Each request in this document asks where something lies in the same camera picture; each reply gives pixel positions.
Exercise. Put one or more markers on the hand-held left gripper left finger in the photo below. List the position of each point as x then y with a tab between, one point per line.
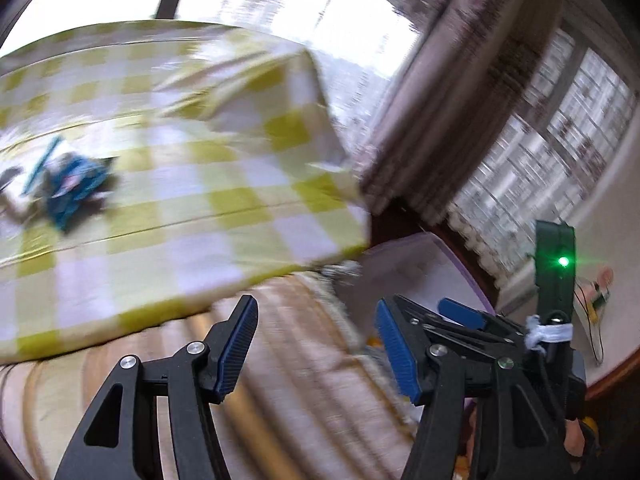
235	345

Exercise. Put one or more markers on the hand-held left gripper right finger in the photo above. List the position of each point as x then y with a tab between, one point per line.
395	355

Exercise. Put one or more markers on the mauve drape curtain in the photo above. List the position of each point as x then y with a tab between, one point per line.
450	85

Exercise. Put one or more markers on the bright blue patterned snack packet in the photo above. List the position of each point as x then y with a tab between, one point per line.
75	185

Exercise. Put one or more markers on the white lace curtain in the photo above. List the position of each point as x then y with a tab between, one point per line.
550	135
370	75

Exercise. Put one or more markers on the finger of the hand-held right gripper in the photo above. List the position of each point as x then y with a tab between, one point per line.
465	336
462	315

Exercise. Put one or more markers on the person's right hand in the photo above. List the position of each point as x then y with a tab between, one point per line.
575	440

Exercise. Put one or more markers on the yellow white checkered tablecloth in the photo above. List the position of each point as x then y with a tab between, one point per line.
200	210

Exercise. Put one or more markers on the small colourful object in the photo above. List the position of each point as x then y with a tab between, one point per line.
602	290

